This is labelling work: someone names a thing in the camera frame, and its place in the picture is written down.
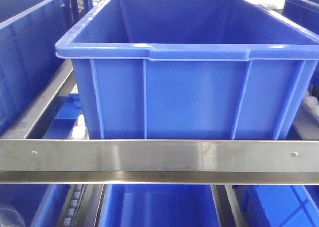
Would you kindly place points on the centre blue bin on shelf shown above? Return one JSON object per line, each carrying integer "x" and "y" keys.
{"x": 189, "y": 69}

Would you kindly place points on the left steel flow shelf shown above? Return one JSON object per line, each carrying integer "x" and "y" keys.
{"x": 26, "y": 158}

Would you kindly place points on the blue bin below centre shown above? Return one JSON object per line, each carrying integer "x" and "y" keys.
{"x": 158, "y": 205}

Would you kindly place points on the blue bin below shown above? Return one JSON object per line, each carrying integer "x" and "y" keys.
{"x": 279, "y": 205}
{"x": 39, "y": 205}
{"x": 158, "y": 205}

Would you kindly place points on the blue bin below right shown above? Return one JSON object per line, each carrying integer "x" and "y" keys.
{"x": 279, "y": 205}

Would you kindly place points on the left neighbour blue bin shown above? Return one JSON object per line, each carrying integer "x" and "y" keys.
{"x": 29, "y": 30}

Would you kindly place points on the neighbour blue bin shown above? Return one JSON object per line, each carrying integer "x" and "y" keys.
{"x": 303, "y": 12}
{"x": 29, "y": 30}

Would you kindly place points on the blue bin below left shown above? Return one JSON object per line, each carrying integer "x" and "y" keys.
{"x": 39, "y": 205}

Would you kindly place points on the right neighbour blue bin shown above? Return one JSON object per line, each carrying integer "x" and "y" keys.
{"x": 303, "y": 12}

